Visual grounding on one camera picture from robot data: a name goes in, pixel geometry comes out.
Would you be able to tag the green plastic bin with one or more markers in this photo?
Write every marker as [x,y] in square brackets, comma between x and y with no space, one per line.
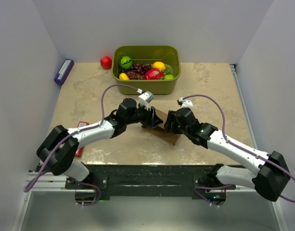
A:
[148,54]

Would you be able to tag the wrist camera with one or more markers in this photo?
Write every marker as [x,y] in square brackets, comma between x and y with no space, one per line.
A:
[145,97]
[185,103]

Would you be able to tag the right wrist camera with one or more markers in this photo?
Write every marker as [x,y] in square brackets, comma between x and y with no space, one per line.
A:
[185,103]

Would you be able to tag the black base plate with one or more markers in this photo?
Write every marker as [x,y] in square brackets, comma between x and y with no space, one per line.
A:
[152,181]

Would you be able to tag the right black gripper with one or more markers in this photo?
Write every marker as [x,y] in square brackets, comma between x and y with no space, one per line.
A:
[171,118]

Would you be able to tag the purple grape bunch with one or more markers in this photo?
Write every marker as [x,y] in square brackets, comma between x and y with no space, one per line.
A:
[138,71]

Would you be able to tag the brown cardboard box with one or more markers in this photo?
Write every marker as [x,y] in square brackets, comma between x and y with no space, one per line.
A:
[160,132]

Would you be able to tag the small yellow fruit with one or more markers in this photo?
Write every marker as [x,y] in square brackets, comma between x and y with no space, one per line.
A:
[123,76]

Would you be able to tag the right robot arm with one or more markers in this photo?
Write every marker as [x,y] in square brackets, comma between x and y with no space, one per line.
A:
[265,173]

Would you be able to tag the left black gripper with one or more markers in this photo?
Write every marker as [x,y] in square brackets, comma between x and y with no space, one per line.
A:
[151,120]

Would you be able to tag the green lime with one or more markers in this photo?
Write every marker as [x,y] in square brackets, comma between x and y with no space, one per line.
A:
[169,77]

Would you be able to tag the red dragon fruit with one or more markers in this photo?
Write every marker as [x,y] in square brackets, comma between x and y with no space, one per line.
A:
[154,74]

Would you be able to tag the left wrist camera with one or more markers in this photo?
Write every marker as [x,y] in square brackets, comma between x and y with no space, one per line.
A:
[145,97]

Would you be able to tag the purple flat box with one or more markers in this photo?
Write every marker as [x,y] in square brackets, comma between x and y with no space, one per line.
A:
[63,72]

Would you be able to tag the green striped ball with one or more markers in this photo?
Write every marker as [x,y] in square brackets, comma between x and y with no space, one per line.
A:
[126,62]

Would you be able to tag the red apple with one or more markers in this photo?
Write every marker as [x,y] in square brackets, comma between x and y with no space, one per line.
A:
[106,62]

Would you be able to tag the yellow lemon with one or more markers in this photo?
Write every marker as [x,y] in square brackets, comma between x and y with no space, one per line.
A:
[159,65]

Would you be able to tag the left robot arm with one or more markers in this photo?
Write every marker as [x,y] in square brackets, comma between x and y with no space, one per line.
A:
[58,150]

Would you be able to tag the red flat box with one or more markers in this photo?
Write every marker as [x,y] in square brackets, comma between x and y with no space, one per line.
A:
[80,150]

